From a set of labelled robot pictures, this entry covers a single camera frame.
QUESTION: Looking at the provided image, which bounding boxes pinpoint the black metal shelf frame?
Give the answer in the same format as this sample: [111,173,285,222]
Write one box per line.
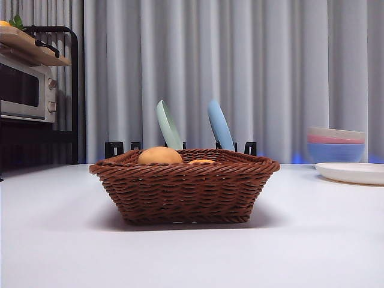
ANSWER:
[0,26,80,182]

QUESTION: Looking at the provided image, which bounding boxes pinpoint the pink bowl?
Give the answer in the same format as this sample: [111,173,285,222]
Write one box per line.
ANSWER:
[307,134,366,145]

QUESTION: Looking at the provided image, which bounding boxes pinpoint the wooden tray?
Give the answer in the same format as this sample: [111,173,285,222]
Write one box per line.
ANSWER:
[0,25,72,67]

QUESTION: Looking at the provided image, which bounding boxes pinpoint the grey curtain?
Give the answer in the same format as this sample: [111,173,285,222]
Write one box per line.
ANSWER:
[0,0,384,165]

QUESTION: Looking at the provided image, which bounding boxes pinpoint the blue bowl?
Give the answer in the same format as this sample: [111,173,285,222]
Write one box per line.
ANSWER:
[307,142,366,164]

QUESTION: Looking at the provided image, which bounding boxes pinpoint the light blue plate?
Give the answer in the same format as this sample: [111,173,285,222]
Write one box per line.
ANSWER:
[207,99,236,152]

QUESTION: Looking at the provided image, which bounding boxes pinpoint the black plate rack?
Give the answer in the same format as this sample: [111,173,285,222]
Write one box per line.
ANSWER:
[104,140,257,157]

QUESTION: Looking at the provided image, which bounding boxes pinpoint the white flat plate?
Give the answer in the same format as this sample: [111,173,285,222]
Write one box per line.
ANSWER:
[315,162,384,186]

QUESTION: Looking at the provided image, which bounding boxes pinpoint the green leaves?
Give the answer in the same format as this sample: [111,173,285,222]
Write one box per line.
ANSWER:
[8,14,25,31]

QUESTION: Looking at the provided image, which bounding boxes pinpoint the silver toaster oven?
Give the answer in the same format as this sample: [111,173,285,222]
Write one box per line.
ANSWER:
[0,54,58,124]

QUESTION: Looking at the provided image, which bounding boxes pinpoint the brown wicker basket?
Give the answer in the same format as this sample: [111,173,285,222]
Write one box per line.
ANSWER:
[89,148,281,226]

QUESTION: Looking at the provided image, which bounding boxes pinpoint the tan potato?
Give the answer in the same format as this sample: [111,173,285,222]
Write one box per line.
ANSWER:
[137,146,183,165]

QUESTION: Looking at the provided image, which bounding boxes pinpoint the beige bowl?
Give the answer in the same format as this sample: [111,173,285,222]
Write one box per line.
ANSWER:
[307,126,366,141]

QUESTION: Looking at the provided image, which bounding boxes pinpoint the pale green plate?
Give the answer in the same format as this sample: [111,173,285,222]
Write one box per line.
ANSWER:
[155,100,183,150]

